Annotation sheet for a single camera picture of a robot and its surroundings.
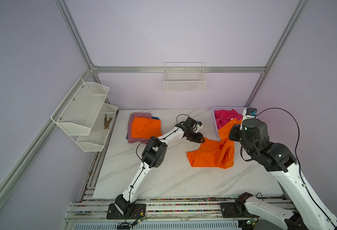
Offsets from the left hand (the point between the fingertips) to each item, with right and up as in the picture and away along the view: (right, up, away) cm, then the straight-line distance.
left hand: (202, 141), depth 99 cm
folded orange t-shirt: (-40, +9, 0) cm, 41 cm away
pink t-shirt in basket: (+19, +17, +12) cm, 29 cm away
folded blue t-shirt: (-35, +17, +14) cm, 41 cm away
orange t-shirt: (+7, -5, -18) cm, 20 cm away
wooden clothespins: (-66, +13, -4) cm, 67 cm away
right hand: (+9, +10, -33) cm, 35 cm away
